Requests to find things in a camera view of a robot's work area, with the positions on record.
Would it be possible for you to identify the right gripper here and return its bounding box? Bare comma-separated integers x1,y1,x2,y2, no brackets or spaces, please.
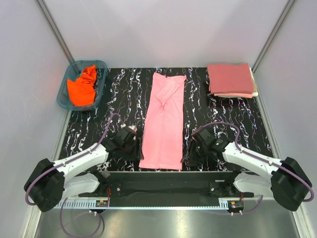
180,138,208,167

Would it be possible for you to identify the pink t-shirt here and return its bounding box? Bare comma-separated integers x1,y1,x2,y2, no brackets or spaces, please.
139,73,186,170

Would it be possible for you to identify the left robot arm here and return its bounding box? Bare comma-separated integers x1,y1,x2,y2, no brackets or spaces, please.
24,138,141,212

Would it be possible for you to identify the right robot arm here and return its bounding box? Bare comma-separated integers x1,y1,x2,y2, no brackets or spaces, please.
182,138,314,211

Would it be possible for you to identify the peach folded shirt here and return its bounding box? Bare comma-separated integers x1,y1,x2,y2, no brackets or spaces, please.
212,92,253,98

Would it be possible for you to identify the orange t-shirt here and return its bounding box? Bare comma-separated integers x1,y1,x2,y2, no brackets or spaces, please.
67,65,97,107

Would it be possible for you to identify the dark red folded shirt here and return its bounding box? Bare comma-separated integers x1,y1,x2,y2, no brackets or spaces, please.
207,63,254,94

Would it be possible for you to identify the teal plastic basket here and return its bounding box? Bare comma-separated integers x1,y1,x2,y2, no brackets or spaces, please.
56,60,108,111

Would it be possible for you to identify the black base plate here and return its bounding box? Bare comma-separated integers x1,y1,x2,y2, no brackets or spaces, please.
78,171,256,208

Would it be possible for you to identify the aluminium rail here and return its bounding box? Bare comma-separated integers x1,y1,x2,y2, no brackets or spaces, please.
53,195,263,211

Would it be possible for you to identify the right aluminium frame post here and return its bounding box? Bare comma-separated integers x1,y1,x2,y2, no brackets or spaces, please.
252,0,297,73

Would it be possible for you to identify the aluminium frame post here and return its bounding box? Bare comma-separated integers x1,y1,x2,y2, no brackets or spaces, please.
252,0,297,73
35,0,75,63

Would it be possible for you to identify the left aluminium frame post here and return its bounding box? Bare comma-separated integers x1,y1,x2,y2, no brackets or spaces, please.
35,0,75,63

